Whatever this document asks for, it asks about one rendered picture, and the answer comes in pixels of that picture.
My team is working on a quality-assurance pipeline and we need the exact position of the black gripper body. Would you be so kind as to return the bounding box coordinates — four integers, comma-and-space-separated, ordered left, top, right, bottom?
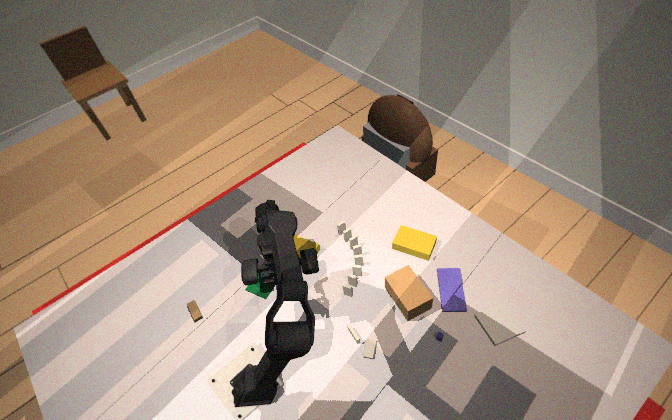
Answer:
241, 248, 319, 286

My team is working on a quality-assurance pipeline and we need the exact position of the purple flat rectangular block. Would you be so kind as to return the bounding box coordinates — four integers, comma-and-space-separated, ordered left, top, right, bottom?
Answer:
437, 268, 467, 312

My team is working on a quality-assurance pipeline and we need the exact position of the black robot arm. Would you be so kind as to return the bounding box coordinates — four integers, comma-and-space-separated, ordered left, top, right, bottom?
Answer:
230, 200, 315, 407

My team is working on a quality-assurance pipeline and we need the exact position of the green flat rectangular block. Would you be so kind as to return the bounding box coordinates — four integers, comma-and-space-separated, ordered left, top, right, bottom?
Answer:
245, 273, 275, 299

